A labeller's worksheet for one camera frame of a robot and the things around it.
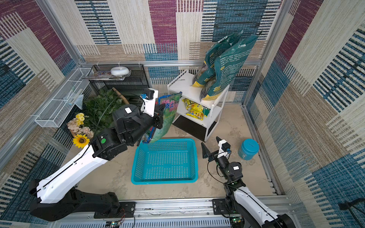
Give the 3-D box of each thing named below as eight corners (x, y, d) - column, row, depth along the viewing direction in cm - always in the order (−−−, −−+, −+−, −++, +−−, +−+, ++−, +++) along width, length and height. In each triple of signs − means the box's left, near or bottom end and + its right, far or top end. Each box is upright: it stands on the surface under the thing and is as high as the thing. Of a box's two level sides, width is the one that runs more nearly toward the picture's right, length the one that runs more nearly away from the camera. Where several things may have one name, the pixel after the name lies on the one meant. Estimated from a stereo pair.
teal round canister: (238, 160, 92) (244, 151, 83) (235, 148, 98) (241, 138, 89) (253, 160, 92) (261, 151, 83) (250, 148, 98) (256, 138, 89)
